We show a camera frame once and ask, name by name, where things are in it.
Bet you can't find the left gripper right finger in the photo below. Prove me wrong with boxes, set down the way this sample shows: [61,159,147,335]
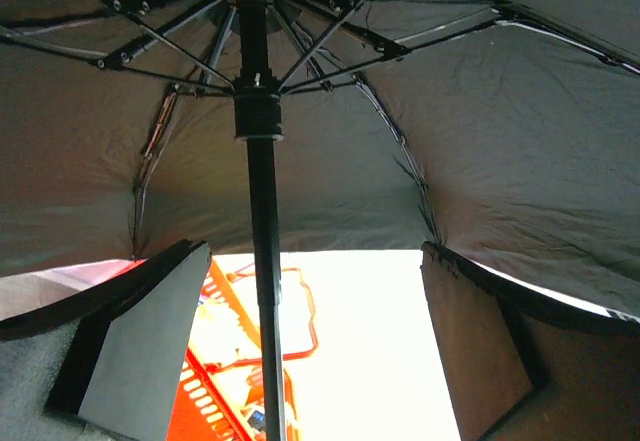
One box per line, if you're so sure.
[421,242,639,440]

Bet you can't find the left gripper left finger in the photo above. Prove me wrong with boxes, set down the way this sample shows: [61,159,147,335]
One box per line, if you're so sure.
[1,240,212,440]

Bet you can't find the lavender folding umbrella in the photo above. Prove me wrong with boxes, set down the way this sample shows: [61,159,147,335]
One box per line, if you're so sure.
[1,0,639,440]

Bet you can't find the red plastic shopping basket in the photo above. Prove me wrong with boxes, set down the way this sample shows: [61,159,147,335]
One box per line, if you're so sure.
[166,258,319,440]

